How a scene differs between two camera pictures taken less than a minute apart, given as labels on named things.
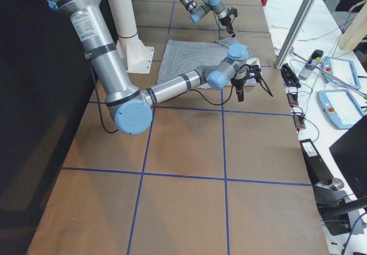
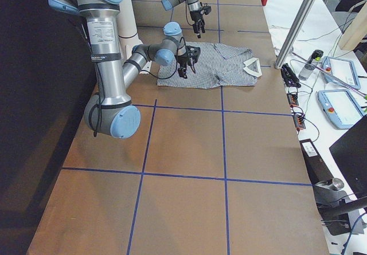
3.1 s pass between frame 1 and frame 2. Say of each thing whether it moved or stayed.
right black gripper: moved
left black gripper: moved
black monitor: stayed
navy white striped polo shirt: stayed
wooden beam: stayed
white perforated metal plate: stayed
